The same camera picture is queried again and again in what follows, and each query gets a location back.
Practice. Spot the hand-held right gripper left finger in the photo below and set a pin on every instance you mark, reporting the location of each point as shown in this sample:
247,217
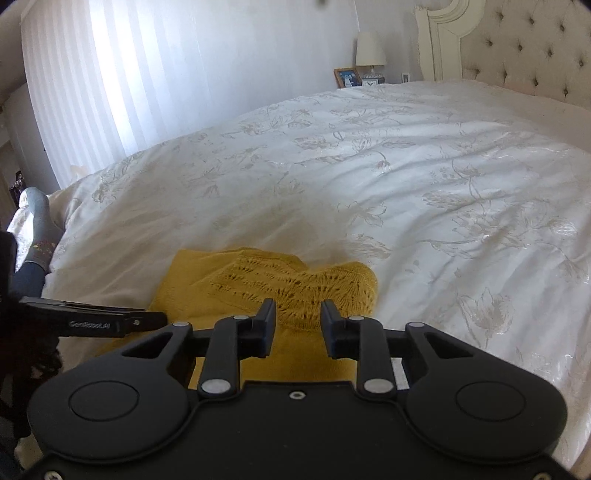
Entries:
265,332

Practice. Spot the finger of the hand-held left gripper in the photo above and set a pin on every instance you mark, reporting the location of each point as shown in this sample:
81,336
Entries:
147,321

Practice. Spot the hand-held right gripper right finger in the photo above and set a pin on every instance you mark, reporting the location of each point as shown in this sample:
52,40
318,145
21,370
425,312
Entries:
328,330

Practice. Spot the yellow knit top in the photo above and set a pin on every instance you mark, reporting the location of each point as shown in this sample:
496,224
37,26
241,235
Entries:
194,286

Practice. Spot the person's grey socked foot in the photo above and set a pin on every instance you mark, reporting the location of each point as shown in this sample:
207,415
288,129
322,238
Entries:
39,221

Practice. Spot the white floral bedspread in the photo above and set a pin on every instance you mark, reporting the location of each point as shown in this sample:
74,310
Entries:
369,184

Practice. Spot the small white table clock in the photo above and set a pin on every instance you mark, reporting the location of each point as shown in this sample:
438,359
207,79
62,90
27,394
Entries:
372,81

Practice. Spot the white shade table lamp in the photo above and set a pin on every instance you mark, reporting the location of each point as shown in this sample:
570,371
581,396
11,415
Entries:
370,50

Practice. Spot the cream tufted headboard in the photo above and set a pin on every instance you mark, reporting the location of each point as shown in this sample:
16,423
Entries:
517,41

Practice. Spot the wooden picture frame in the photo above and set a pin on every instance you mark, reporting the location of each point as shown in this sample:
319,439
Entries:
347,78

